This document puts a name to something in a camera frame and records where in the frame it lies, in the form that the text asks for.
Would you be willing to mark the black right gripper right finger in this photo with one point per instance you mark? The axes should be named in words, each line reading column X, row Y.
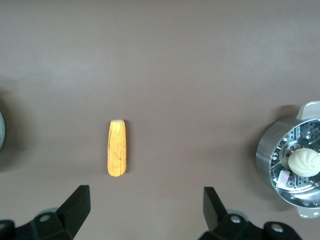
column 225, row 225

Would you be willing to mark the brown table cover mat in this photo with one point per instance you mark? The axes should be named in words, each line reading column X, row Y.
column 175, row 62

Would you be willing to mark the yellow corn cob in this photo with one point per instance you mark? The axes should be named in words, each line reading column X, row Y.
column 117, row 150

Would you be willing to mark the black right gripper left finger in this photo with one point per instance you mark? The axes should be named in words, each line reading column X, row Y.
column 62, row 220

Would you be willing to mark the white red sticker label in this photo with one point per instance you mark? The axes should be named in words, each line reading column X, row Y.
column 283, row 179

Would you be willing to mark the perforated steel steamer insert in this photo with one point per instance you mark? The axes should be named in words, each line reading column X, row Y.
column 295, row 135

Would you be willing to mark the white steamed bun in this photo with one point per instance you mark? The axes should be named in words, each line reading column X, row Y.
column 305, row 162

